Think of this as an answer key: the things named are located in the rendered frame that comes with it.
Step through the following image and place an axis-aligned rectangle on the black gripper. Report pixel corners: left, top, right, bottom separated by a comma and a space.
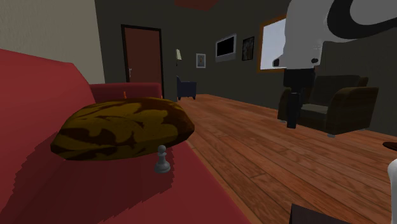
282, 67, 316, 129

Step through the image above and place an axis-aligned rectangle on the dark brown armchair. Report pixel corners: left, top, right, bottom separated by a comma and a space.
277, 74, 380, 139

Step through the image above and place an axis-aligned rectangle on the dark blue armchair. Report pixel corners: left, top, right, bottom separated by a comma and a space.
176, 75, 198, 101

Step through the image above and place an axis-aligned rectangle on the dark robot stand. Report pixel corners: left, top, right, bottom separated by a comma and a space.
289, 203, 353, 224

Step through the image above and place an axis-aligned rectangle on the grey chess pawn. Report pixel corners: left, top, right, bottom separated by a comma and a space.
153, 144, 172, 174

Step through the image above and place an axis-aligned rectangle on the yellow brown patterned cushion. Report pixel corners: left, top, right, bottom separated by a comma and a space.
50, 96, 196, 162

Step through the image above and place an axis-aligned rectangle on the red sofa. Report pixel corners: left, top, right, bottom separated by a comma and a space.
0, 48, 253, 224

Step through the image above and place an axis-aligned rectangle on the window with orange frame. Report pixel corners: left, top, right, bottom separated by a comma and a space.
256, 15, 288, 74

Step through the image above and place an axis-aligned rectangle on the dark framed wall picture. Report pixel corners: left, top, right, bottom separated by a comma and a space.
241, 36, 255, 62

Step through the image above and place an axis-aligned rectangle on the wall television with grey frame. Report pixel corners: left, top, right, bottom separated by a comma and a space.
215, 32, 238, 63

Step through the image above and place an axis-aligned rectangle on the small framed wall picture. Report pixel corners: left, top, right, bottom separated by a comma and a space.
195, 53, 207, 69

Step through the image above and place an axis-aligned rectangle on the red door with black frame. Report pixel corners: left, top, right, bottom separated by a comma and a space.
120, 24, 165, 99

